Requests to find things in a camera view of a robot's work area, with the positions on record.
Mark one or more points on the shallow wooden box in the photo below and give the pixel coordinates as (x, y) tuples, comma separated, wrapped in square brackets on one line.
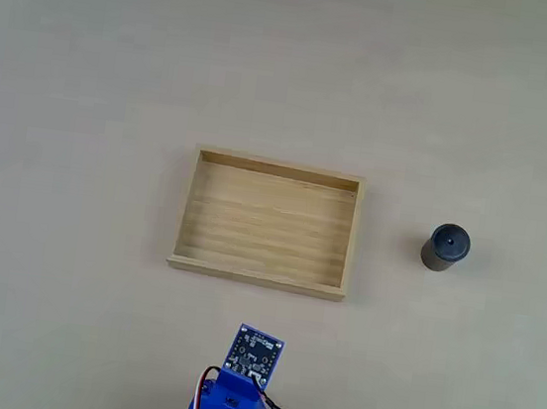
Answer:
[(266, 223)]

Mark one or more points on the blue camera circuit board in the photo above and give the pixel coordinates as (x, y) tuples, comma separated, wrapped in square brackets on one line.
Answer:
[(255, 354)]

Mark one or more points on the black cylinder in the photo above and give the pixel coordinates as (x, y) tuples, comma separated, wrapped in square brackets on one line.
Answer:
[(448, 243)]

